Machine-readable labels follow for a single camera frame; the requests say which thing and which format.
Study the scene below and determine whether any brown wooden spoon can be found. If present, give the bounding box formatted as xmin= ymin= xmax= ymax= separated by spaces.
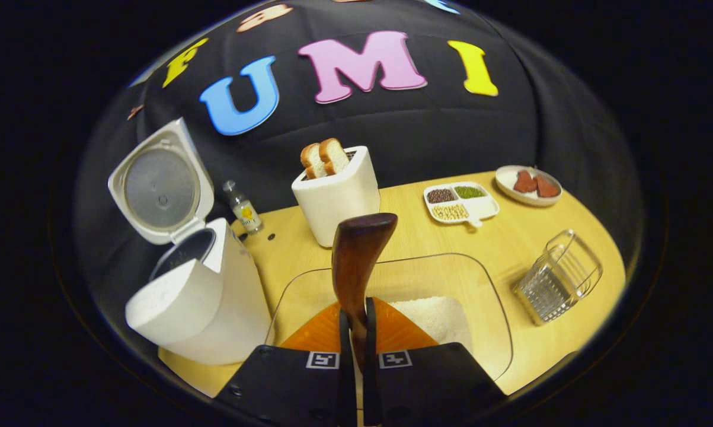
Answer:
xmin=331 ymin=213 xmax=398 ymax=371

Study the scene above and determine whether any round white plate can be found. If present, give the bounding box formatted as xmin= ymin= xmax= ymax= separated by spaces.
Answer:
xmin=495 ymin=165 xmax=564 ymax=207

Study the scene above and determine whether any wire metal chopstick holder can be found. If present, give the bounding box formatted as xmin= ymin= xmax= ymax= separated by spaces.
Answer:
xmin=514 ymin=230 xmax=603 ymax=326

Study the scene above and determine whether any white rice cooker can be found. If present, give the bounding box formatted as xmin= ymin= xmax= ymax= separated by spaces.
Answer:
xmin=107 ymin=117 xmax=272 ymax=366

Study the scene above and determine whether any black backdrop cloth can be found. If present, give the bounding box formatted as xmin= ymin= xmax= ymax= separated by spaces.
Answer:
xmin=75 ymin=0 xmax=644 ymax=297

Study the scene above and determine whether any white toaster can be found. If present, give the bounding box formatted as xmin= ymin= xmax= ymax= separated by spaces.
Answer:
xmin=291 ymin=146 xmax=382 ymax=248

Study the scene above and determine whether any bread slice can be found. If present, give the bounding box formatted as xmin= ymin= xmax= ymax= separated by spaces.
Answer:
xmin=319 ymin=138 xmax=350 ymax=176
xmin=300 ymin=143 xmax=327 ymax=180

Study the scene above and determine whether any yellow beans pile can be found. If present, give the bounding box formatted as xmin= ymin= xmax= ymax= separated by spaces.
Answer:
xmin=432 ymin=204 xmax=469 ymax=221

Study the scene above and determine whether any clear plastic box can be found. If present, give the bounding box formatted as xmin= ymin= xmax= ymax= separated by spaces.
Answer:
xmin=266 ymin=253 xmax=514 ymax=381

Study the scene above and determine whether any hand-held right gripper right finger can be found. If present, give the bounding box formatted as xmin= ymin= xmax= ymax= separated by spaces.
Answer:
xmin=363 ymin=297 xmax=508 ymax=427

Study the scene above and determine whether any white divided dish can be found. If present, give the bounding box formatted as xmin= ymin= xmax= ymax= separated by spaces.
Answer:
xmin=423 ymin=181 xmax=500 ymax=228

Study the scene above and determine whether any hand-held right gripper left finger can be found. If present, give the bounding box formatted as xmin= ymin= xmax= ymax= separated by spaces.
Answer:
xmin=214 ymin=299 xmax=357 ymax=427

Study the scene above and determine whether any white rice heap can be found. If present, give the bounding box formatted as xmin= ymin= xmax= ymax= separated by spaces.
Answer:
xmin=389 ymin=295 xmax=474 ymax=352

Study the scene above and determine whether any small clear bottle yellow label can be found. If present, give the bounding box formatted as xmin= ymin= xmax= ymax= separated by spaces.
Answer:
xmin=223 ymin=180 xmax=264 ymax=234

